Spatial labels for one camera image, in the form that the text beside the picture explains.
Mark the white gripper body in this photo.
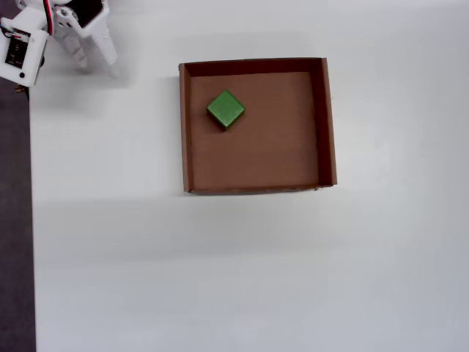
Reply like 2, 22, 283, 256
68, 0, 111, 40

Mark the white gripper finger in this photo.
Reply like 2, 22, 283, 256
89, 32, 119, 78
53, 4, 89, 70

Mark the green wooden cube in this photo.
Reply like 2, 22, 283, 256
205, 89, 246, 132

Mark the brown cardboard box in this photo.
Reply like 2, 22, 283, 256
178, 56, 338, 195

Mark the red black servo cable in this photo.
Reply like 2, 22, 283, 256
42, 0, 56, 36

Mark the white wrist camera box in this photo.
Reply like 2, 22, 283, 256
0, 7, 49, 88

